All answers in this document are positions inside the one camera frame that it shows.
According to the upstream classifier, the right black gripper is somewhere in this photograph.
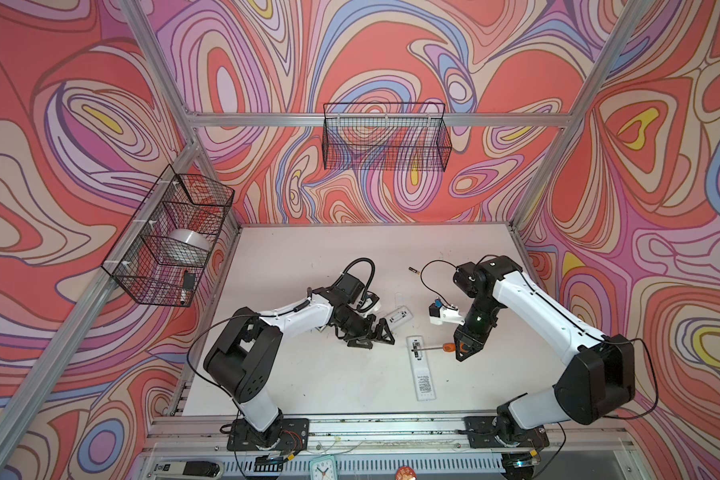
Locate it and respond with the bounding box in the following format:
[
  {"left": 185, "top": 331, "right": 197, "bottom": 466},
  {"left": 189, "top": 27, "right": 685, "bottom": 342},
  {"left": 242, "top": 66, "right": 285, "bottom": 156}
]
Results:
[{"left": 453, "top": 294, "right": 502, "bottom": 361}]

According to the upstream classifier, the black wire basket on wall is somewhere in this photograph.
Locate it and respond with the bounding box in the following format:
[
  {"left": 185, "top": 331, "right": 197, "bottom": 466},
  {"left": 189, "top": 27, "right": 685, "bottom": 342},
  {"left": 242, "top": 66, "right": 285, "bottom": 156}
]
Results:
[
  {"left": 322, "top": 100, "right": 453, "bottom": 172},
  {"left": 101, "top": 165, "right": 235, "bottom": 307}
]

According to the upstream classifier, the black white device on rail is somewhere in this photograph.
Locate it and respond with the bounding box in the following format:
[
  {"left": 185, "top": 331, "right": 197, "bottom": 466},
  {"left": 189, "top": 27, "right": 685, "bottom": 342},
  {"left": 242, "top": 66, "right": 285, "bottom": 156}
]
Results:
[{"left": 149, "top": 460, "right": 224, "bottom": 480}]

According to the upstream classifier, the white tape roll in basket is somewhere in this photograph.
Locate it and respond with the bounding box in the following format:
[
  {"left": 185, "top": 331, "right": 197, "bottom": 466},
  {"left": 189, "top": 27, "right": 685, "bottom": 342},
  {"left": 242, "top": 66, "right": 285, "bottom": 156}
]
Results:
[{"left": 161, "top": 229, "right": 211, "bottom": 267}]

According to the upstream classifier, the orange handled screwdriver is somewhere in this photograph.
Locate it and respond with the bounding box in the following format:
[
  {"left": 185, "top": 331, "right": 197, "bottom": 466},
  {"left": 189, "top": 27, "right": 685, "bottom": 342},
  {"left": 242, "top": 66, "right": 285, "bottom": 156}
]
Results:
[{"left": 414, "top": 343, "right": 457, "bottom": 353}]

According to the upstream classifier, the black wire basket on back wall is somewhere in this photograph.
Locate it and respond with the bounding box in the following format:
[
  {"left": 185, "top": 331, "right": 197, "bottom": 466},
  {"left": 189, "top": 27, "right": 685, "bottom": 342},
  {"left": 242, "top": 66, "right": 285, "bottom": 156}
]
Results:
[{"left": 322, "top": 100, "right": 453, "bottom": 172}]

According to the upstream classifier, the white remote with batteries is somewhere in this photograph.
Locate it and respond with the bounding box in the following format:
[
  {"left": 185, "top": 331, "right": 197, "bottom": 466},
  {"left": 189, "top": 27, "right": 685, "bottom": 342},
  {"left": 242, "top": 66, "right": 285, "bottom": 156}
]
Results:
[{"left": 385, "top": 306, "right": 413, "bottom": 331}]

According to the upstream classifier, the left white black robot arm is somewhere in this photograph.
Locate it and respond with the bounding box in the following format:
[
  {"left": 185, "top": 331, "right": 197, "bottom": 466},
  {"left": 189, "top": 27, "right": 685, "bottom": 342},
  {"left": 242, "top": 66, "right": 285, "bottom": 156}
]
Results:
[{"left": 202, "top": 287, "right": 395, "bottom": 451}]

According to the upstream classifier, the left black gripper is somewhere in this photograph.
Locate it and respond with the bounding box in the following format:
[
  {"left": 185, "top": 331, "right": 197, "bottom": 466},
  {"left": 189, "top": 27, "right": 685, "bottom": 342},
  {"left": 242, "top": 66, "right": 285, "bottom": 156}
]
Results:
[{"left": 334, "top": 308, "right": 395, "bottom": 348}]

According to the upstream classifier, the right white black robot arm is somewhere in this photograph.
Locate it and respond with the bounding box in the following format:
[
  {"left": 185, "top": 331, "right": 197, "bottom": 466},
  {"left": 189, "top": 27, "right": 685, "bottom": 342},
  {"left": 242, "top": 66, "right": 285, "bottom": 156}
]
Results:
[{"left": 453, "top": 256, "right": 635, "bottom": 446}]

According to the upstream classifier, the black wire basket on left wall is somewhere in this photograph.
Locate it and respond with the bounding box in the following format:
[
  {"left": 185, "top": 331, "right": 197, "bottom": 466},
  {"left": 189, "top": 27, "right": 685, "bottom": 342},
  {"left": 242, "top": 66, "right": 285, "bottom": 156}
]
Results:
[{"left": 101, "top": 165, "right": 235, "bottom": 307}]

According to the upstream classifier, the small white clock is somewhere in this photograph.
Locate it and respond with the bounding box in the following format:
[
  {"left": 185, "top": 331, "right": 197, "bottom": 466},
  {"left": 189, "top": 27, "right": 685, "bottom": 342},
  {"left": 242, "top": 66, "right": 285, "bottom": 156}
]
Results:
[{"left": 309, "top": 455, "right": 339, "bottom": 480}]

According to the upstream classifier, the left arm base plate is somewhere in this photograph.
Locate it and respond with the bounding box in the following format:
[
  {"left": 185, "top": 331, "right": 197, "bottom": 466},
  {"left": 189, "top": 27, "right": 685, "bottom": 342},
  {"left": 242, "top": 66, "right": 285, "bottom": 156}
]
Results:
[{"left": 220, "top": 417, "right": 310, "bottom": 452}]

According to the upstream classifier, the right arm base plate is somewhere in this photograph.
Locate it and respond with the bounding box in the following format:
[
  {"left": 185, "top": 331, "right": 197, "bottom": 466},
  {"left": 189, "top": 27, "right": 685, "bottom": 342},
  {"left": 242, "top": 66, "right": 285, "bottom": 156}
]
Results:
[{"left": 459, "top": 416, "right": 549, "bottom": 450}]

